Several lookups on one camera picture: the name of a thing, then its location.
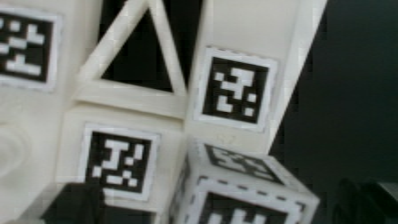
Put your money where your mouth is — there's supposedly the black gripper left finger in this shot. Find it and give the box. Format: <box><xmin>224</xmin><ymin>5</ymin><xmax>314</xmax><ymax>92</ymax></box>
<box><xmin>41</xmin><ymin>183</ymin><xmax>153</xmax><ymax>224</ymax></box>

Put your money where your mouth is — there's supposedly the white chair back frame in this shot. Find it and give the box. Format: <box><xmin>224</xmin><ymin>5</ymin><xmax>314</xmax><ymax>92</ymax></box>
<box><xmin>0</xmin><ymin>0</ymin><xmax>329</xmax><ymax>224</ymax></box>

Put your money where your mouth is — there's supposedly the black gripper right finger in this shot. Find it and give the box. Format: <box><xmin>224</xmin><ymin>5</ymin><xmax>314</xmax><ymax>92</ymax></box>
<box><xmin>332</xmin><ymin>179</ymin><xmax>398</xmax><ymax>224</ymax></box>

